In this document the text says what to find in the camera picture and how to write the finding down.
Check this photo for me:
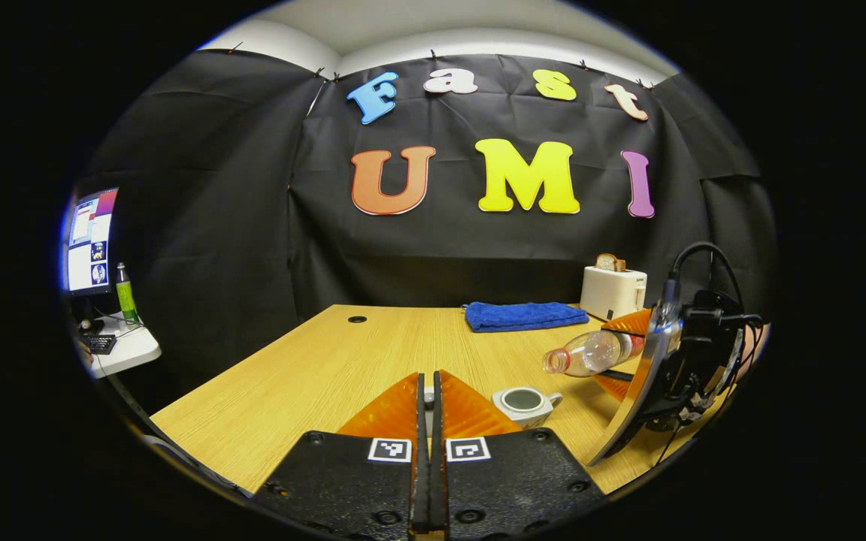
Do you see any white floral teacup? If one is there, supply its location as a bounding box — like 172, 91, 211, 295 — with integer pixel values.
492, 387, 564, 430

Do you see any clear plastic water bottle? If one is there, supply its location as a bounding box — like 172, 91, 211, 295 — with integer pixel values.
542, 330, 646, 378

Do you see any computer monitor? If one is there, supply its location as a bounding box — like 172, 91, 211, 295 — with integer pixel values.
63, 188, 120, 295

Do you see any green bottle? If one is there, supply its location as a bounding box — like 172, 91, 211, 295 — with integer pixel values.
116, 262, 139, 325

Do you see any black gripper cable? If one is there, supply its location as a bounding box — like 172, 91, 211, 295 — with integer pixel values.
668, 241, 746, 313

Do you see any blue folded towel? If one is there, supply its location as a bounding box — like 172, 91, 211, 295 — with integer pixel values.
462, 301, 590, 334

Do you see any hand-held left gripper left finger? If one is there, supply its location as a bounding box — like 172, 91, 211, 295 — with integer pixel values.
253, 370, 431, 538

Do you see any white toaster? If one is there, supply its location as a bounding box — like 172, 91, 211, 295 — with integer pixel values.
580, 265, 648, 322

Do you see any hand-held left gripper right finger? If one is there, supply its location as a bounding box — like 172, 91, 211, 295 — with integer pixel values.
433, 370, 607, 538

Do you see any white side table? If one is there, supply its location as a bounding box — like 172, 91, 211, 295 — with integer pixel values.
80, 316, 162, 379

